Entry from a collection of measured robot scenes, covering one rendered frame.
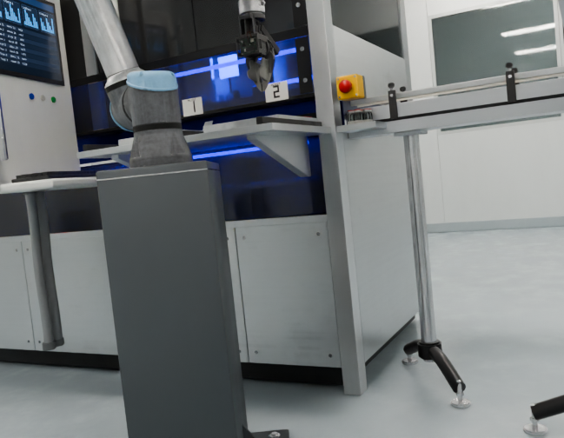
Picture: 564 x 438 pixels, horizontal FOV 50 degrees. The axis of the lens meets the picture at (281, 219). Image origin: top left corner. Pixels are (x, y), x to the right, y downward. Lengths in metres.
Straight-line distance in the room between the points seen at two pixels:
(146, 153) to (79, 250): 1.24
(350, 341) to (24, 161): 1.26
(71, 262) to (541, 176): 4.84
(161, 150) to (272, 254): 0.78
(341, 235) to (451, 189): 4.64
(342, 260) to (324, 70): 0.61
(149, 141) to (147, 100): 0.09
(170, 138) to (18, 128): 0.91
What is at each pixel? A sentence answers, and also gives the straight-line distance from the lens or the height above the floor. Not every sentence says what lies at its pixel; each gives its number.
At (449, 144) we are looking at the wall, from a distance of 6.53.
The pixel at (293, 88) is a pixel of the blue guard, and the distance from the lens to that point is 2.01.
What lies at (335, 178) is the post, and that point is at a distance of 1.94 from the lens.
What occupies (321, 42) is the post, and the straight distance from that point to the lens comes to 1.99.
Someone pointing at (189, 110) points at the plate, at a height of 1.01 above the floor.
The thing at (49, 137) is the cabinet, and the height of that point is 0.97.
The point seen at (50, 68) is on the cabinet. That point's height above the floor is 1.23.
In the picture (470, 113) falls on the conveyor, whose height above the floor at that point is 0.87.
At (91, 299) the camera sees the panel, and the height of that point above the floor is 0.32.
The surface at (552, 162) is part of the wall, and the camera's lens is 6.41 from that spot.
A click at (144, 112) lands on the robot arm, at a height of 0.92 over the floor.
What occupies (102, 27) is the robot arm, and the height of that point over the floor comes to 1.15.
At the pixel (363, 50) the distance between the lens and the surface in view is 2.31.
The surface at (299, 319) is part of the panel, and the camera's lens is 2.07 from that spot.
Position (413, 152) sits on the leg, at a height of 0.77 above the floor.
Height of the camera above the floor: 0.73
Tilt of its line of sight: 4 degrees down
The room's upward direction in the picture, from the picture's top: 6 degrees counter-clockwise
